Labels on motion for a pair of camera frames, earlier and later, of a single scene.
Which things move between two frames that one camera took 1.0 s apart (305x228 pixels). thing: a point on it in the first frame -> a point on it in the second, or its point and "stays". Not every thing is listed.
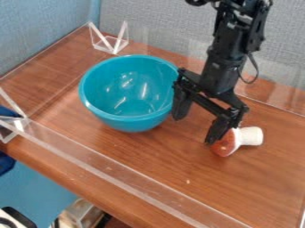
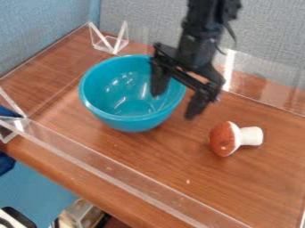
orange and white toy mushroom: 234,138 stays
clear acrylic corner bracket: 106,43 stays
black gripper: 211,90 -> 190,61
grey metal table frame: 81,215 stays
